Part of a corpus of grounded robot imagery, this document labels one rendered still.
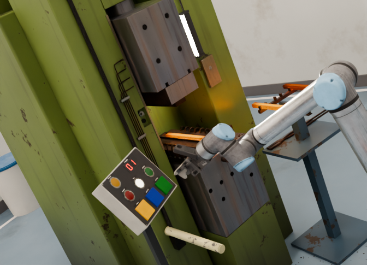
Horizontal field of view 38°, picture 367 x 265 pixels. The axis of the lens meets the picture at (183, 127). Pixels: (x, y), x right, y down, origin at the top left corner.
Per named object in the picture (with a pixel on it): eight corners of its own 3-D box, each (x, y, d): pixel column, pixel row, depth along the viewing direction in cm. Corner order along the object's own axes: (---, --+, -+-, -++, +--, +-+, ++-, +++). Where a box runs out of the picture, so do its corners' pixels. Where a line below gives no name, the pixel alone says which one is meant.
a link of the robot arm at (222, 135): (231, 143, 224) (214, 125, 224) (213, 159, 231) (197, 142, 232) (240, 134, 231) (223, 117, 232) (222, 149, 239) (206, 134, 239)
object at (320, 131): (346, 127, 311) (345, 124, 311) (297, 162, 295) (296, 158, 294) (309, 122, 337) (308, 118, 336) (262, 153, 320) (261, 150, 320)
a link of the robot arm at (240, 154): (261, 153, 232) (241, 133, 232) (249, 168, 224) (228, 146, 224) (248, 163, 239) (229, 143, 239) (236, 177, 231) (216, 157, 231)
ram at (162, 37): (210, 60, 291) (183, -11, 277) (157, 92, 271) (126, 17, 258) (164, 63, 324) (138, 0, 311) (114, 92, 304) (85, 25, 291)
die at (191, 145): (221, 145, 299) (215, 131, 296) (195, 164, 288) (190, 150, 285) (175, 140, 332) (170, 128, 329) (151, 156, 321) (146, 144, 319)
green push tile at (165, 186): (173, 186, 259) (161, 175, 259) (167, 194, 253) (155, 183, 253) (171, 187, 261) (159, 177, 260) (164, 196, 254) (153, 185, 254)
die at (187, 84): (199, 87, 287) (192, 71, 284) (171, 105, 276) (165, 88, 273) (154, 88, 320) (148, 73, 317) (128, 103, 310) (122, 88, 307)
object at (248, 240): (292, 263, 331) (270, 199, 316) (253, 303, 312) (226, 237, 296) (231, 242, 376) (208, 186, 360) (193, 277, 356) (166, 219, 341)
